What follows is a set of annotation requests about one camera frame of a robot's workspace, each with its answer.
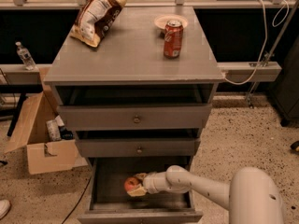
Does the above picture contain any grey drawer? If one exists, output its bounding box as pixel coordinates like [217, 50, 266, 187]
[78, 156, 203, 224]
[58, 85, 211, 131]
[76, 134, 200, 158]

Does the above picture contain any can inside cardboard box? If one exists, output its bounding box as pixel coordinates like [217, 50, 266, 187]
[46, 119, 61, 142]

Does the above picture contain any white shoe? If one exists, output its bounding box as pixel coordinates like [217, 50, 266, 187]
[0, 200, 11, 219]

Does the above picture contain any red apple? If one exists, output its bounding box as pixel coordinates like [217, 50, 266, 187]
[124, 176, 140, 191]

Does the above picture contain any red soda can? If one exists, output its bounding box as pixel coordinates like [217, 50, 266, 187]
[164, 20, 183, 59]

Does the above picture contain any grey middle drawer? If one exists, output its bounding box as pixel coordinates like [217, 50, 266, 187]
[76, 134, 200, 158]

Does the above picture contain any clear water bottle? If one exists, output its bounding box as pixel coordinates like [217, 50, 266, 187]
[16, 41, 36, 71]

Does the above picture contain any white cable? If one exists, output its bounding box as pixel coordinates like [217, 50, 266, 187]
[223, 0, 291, 86]

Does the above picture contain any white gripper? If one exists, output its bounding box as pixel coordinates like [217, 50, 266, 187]
[127, 172, 168, 197]

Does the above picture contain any grey top drawer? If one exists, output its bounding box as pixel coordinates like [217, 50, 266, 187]
[58, 85, 211, 131]

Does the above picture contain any brown chip bag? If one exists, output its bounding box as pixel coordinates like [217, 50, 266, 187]
[70, 0, 128, 48]

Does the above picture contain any grey drawer cabinet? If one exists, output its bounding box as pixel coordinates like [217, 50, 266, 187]
[43, 6, 226, 224]

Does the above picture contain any small white bowl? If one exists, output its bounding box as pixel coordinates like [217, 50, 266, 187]
[154, 14, 188, 30]

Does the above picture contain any grey bottom drawer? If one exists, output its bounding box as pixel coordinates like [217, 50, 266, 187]
[78, 156, 203, 224]

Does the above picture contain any black floor cable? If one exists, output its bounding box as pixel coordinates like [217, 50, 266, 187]
[61, 175, 93, 224]

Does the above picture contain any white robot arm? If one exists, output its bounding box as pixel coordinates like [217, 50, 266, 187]
[124, 165, 286, 224]

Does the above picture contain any open cardboard box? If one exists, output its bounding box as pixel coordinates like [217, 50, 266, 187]
[5, 68, 88, 175]

